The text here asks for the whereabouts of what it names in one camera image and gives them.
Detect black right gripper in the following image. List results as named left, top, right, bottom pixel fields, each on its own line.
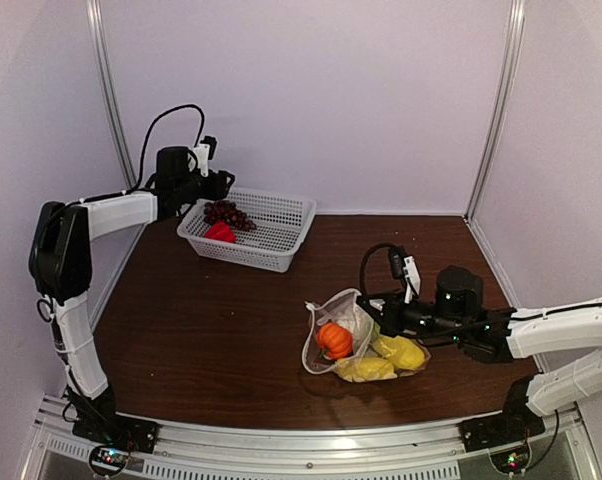
left=357, top=287, right=467, bottom=345

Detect purple fake grapes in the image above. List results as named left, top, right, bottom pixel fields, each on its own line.
left=203, top=200, right=256, bottom=231

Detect red fake food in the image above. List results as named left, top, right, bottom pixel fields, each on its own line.
left=204, top=222, right=236, bottom=244

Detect clear zip top bag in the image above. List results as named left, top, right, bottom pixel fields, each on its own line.
left=301, top=289, right=431, bottom=383

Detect orange fake food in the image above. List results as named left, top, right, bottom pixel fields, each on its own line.
left=316, top=323, right=353, bottom=360

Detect yellow fake banana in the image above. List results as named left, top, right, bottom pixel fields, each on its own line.
left=334, top=357, right=397, bottom=383

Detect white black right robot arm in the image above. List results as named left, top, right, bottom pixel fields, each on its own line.
left=357, top=266, right=602, bottom=442

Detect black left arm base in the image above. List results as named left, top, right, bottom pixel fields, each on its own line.
left=72, top=407, right=159, bottom=453

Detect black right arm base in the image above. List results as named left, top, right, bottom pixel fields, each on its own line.
left=458, top=412, right=545, bottom=452

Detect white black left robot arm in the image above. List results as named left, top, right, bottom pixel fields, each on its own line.
left=28, top=136, right=235, bottom=444

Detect yellow fake lemon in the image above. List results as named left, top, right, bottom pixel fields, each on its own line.
left=371, top=335, right=427, bottom=371

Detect white plastic perforated basket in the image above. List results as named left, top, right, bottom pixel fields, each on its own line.
left=177, top=187, right=317, bottom=273

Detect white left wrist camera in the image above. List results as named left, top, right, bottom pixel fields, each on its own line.
left=189, top=135, right=218, bottom=178

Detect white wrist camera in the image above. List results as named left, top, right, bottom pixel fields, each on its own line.
left=388, top=246, right=421, bottom=304
left=189, top=135, right=218, bottom=178

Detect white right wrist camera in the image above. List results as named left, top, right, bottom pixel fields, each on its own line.
left=388, top=246, right=421, bottom=304

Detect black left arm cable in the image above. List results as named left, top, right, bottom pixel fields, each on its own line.
left=78, top=104, right=206, bottom=206

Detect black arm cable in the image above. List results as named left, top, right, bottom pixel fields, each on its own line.
left=358, top=243, right=512, bottom=346
left=78, top=104, right=206, bottom=206

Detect left aluminium corner post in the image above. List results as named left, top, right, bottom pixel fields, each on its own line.
left=86, top=0, right=137, bottom=193

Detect aluminium corner post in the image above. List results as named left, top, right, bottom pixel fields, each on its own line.
left=464, top=0, right=526, bottom=224
left=86, top=0, right=137, bottom=193

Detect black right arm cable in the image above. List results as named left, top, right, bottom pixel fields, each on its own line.
left=358, top=243, right=512, bottom=346

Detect aluminium front rail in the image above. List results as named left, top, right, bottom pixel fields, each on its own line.
left=16, top=396, right=602, bottom=479

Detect right aluminium corner post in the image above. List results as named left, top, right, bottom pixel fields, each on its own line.
left=464, top=0, right=526, bottom=224

